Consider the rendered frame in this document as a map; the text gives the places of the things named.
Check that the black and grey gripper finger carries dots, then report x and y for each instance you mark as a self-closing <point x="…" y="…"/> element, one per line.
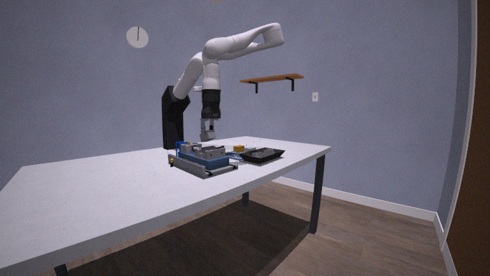
<point x="211" y="127"/>
<point x="203" y="127"/>

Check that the yellow brass block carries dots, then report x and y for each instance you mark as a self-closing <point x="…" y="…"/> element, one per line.
<point x="238" y="148"/>

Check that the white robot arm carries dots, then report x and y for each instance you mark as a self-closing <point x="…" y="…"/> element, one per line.
<point x="228" y="48"/>

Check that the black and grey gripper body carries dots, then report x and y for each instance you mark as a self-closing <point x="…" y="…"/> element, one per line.
<point x="210" y="97"/>

